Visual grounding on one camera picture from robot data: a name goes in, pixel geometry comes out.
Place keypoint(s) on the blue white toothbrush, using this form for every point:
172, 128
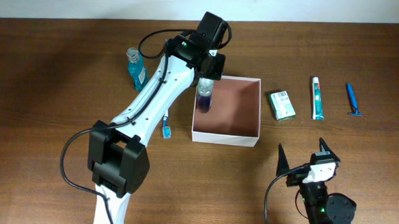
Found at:
166, 130

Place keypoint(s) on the white toothpaste tube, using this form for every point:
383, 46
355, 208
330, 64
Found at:
317, 110

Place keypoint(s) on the clear purple soap pump bottle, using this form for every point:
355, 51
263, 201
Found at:
204, 94

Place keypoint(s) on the blue mouthwash bottle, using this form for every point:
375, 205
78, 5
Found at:
137, 69

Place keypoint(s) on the blue disposable razor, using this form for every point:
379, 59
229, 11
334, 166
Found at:
353, 100

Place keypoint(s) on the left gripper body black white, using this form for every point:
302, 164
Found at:
207, 70

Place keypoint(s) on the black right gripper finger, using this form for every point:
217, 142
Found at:
325, 147
282, 166

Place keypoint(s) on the white cardboard box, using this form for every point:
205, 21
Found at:
235, 113

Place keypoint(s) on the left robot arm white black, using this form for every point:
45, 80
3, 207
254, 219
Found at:
117, 155

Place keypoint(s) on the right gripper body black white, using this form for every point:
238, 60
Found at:
306, 174

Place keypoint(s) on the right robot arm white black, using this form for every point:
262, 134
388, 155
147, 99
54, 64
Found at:
321, 207

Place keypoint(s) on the green white soap box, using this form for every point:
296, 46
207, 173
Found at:
281, 106

